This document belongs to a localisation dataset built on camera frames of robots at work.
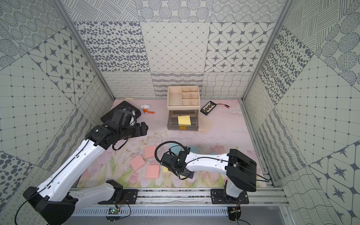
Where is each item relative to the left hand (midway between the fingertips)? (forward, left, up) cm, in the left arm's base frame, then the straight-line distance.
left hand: (145, 128), depth 73 cm
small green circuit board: (-33, +16, -27) cm, 46 cm away
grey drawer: (+9, -14, -9) cm, 18 cm away
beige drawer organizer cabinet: (+18, -20, -2) cm, 27 cm away
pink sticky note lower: (-14, -2, -25) cm, 29 cm away
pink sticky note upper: (-1, +3, -26) cm, 26 cm away
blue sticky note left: (-7, -17, -9) cm, 20 cm away
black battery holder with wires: (+39, -40, -24) cm, 61 cm away
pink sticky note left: (-9, +9, -25) cm, 28 cm away
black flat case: (+24, +37, -19) cm, 48 cm away
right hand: (-14, -19, -22) cm, 32 cm away
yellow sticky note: (-13, -10, -25) cm, 29 cm away
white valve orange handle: (+35, +12, -22) cm, 43 cm away
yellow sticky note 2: (+12, -20, -8) cm, 25 cm away
